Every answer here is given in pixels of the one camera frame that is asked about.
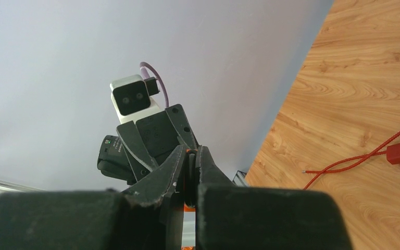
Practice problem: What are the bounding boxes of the red cable lock lower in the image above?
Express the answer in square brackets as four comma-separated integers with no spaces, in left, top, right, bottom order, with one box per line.
[302,143,400,174]

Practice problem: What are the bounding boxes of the red cable lock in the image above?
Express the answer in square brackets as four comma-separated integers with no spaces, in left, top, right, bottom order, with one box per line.
[302,143,400,174]
[303,131,400,190]

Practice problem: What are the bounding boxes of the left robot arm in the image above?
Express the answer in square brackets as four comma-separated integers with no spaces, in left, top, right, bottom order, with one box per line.
[97,104,199,185]

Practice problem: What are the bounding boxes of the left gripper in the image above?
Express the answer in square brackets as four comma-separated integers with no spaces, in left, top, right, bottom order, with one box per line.
[116,104,199,181]

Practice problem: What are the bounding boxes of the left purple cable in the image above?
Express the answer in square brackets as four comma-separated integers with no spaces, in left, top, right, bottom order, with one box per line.
[139,61,170,108]

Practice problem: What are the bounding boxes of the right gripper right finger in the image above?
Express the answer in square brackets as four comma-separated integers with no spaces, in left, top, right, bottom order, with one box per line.
[196,146,353,249]

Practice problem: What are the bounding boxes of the red cable lock upper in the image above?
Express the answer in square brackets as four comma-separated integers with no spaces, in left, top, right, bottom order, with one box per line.
[303,131,400,190]

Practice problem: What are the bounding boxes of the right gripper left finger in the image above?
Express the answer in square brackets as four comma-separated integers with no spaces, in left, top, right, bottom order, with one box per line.
[0,145,188,249]

